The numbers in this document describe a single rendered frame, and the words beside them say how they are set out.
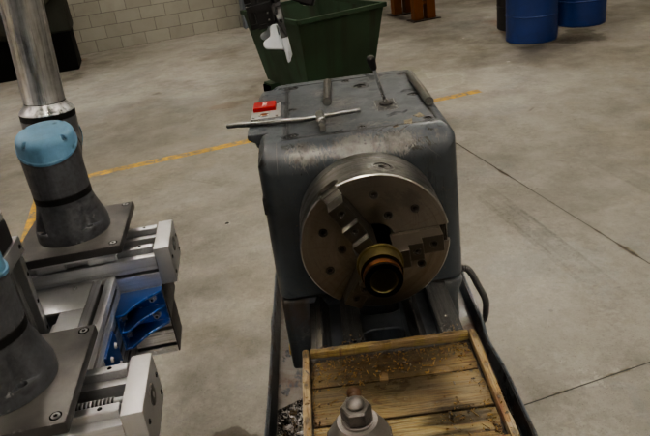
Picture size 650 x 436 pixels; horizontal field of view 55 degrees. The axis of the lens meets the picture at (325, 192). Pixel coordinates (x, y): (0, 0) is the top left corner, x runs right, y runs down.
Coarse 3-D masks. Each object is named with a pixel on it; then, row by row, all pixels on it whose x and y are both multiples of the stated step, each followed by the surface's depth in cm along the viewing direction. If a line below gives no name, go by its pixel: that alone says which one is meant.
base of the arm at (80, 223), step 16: (80, 192) 130; (48, 208) 128; (64, 208) 128; (80, 208) 130; (96, 208) 133; (48, 224) 129; (64, 224) 128; (80, 224) 130; (96, 224) 132; (48, 240) 129; (64, 240) 129; (80, 240) 130
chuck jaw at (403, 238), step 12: (420, 228) 130; (432, 228) 129; (444, 228) 131; (396, 240) 127; (408, 240) 127; (420, 240) 126; (432, 240) 127; (408, 252) 123; (420, 252) 126; (408, 264) 124
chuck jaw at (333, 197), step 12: (324, 192) 129; (336, 192) 126; (336, 204) 124; (348, 204) 125; (336, 216) 124; (348, 216) 124; (360, 216) 127; (348, 228) 123; (360, 228) 123; (372, 228) 129; (360, 240) 123; (372, 240) 123; (360, 252) 123
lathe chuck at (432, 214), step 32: (352, 160) 133; (384, 160) 132; (320, 192) 129; (352, 192) 126; (384, 192) 127; (416, 192) 127; (320, 224) 129; (384, 224) 130; (416, 224) 130; (320, 256) 132; (352, 256) 132; (320, 288) 135; (416, 288) 136
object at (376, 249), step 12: (372, 252) 120; (384, 252) 119; (396, 252) 122; (360, 264) 122; (372, 264) 118; (384, 264) 117; (396, 264) 118; (372, 276) 123; (384, 276) 124; (396, 276) 120; (372, 288) 119; (384, 288) 120; (396, 288) 119
